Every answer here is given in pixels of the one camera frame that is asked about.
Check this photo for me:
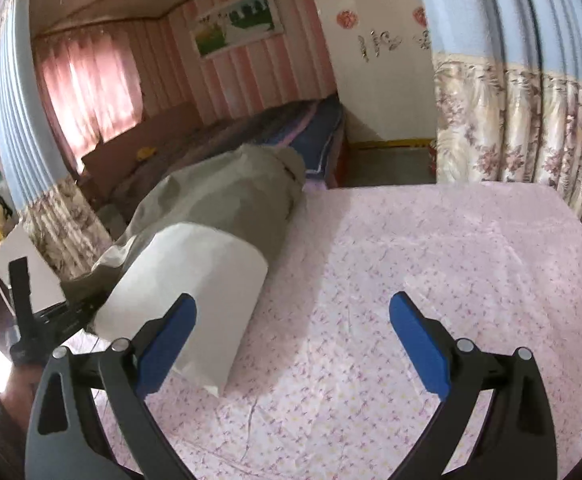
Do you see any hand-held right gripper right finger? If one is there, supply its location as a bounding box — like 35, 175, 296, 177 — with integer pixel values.
388, 291, 558, 480

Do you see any green landscape wall picture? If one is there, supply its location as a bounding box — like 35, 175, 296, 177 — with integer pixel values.
193, 0, 288, 59

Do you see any pink floral bed sheet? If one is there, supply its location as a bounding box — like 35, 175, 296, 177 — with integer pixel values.
61, 182, 582, 480

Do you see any pink window curtain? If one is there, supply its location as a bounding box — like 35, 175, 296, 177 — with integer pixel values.
33, 25, 145, 162

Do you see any bed with striped blanket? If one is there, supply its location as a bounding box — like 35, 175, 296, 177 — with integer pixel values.
96, 97, 348, 221

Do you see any blue floral curtain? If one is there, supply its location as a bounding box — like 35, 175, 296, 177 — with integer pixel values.
0, 0, 115, 282
413, 0, 582, 257

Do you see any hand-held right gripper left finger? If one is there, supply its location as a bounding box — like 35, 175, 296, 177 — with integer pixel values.
25, 293, 198, 480

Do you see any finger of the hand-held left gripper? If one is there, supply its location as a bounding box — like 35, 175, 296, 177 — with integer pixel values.
8, 257, 34, 332
33, 296, 98, 337

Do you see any white cabinet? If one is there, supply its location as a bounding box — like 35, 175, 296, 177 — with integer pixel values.
0, 222, 68, 312

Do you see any person's left forearm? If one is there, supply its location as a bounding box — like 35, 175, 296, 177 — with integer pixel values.
0, 362, 46, 480

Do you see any grey-green and white jacket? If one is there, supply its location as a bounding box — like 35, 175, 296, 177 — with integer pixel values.
63, 144, 307, 399

